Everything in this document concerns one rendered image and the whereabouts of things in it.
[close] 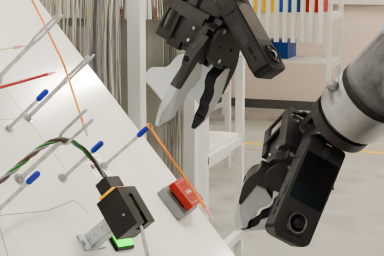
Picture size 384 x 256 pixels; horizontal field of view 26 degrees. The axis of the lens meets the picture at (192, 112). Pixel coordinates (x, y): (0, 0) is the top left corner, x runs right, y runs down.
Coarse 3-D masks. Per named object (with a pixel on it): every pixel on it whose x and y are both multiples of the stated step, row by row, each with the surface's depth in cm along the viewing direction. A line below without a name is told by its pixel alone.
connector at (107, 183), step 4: (112, 176) 110; (116, 176) 111; (104, 180) 109; (108, 180) 109; (112, 180) 109; (116, 180) 110; (120, 180) 111; (100, 184) 109; (104, 184) 109; (108, 184) 108; (112, 184) 109; (116, 184) 109; (120, 184) 110; (100, 188) 109; (104, 188) 109; (108, 188) 108; (100, 192) 109; (104, 192) 109
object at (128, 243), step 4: (112, 236) 115; (112, 240) 114; (116, 240) 114; (120, 240) 115; (124, 240) 116; (128, 240) 116; (132, 240) 117; (112, 244) 114; (116, 244) 114; (120, 244) 114; (124, 244) 115; (128, 244) 116; (132, 244) 117; (116, 248) 114; (120, 248) 114; (124, 248) 115; (128, 248) 116; (132, 248) 117
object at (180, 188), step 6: (180, 180) 134; (174, 186) 132; (180, 186) 132; (186, 186) 134; (174, 192) 132; (180, 192) 131; (186, 192) 133; (192, 192) 134; (180, 198) 131; (186, 198) 131; (192, 198) 133; (186, 204) 131; (192, 204) 131
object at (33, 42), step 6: (54, 18) 114; (60, 18) 115; (48, 24) 114; (54, 24) 116; (42, 30) 115; (48, 30) 116; (36, 36) 115; (42, 36) 117; (30, 42) 116; (24, 48) 117; (18, 54) 118; (18, 60) 118; (6, 66) 119; (12, 66) 119; (6, 72) 119; (0, 78) 119
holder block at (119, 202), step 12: (120, 192) 107; (132, 192) 109; (108, 204) 108; (120, 204) 107; (132, 204) 107; (144, 204) 109; (108, 216) 107; (120, 216) 106; (132, 216) 106; (144, 216) 108; (120, 228) 106; (132, 228) 106; (144, 228) 109
